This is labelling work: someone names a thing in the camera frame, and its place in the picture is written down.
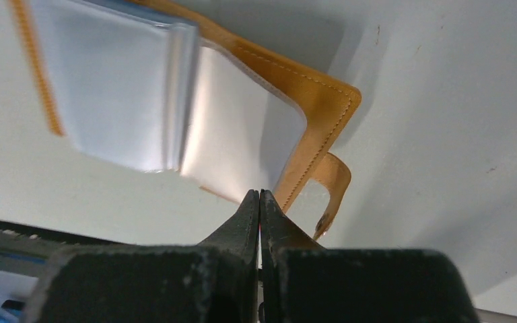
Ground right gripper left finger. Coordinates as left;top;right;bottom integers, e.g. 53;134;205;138
21;190;259;322

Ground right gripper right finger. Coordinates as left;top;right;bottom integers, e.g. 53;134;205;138
259;190;479;322

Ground orange leather card holder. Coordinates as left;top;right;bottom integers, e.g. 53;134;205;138
10;1;361;239

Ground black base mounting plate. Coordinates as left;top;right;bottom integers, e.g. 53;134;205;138
0;221;117;252

